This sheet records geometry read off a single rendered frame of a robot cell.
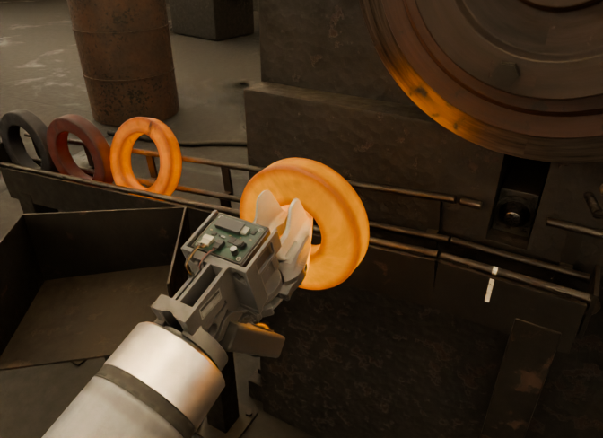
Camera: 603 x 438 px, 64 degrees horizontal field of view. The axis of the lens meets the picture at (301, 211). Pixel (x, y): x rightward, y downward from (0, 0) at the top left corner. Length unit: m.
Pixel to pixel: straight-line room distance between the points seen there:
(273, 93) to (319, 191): 0.39
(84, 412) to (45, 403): 1.19
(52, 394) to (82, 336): 0.80
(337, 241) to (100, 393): 0.27
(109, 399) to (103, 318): 0.44
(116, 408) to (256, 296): 0.14
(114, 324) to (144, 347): 0.41
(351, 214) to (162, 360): 0.23
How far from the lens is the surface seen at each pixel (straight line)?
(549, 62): 0.52
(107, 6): 3.23
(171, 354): 0.39
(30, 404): 1.60
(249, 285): 0.42
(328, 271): 0.55
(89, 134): 1.14
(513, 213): 0.79
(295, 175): 0.51
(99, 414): 0.39
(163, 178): 1.03
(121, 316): 0.82
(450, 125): 0.64
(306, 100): 0.83
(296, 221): 0.49
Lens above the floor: 1.12
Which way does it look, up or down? 30 degrees down
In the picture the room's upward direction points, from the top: straight up
